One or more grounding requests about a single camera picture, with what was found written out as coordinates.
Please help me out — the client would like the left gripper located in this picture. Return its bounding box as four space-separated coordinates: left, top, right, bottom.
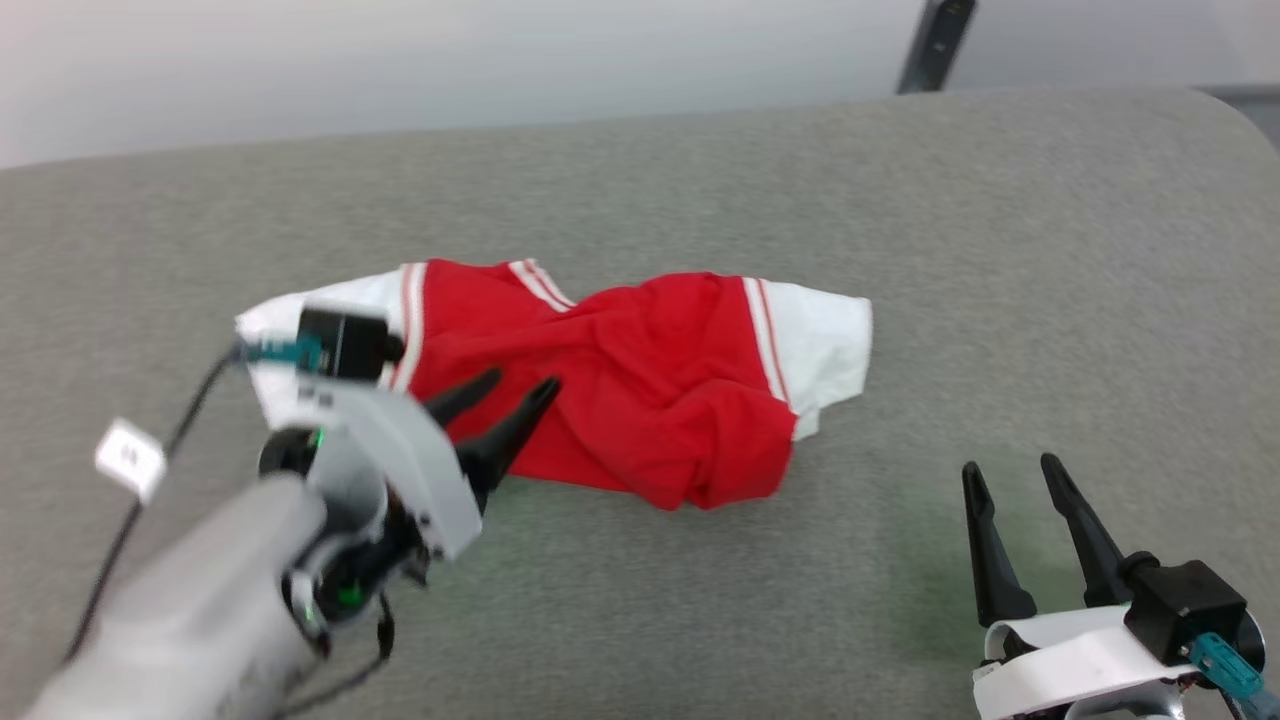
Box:
258 368 563 646

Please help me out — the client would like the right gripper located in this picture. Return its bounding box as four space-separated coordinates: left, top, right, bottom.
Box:
962 452 1266 720

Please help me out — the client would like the red and white shirt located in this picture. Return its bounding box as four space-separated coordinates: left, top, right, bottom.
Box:
235 258 874 511

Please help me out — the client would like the teal left camera connector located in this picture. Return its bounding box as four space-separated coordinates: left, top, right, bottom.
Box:
237 335 323 371

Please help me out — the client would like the teal camera connector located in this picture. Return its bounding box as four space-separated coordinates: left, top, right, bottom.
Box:
237 335 323 371
1188 632 1276 706

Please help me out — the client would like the teal right camera connector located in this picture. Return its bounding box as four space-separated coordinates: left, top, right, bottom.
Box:
1188 632 1276 706

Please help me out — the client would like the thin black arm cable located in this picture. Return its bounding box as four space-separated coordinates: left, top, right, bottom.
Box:
280 590 396 719

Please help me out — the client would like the thin black camera cable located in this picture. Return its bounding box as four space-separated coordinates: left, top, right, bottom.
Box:
62 345 246 666

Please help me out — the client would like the white cable label tag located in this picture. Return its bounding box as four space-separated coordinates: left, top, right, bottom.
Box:
95 418 168 504

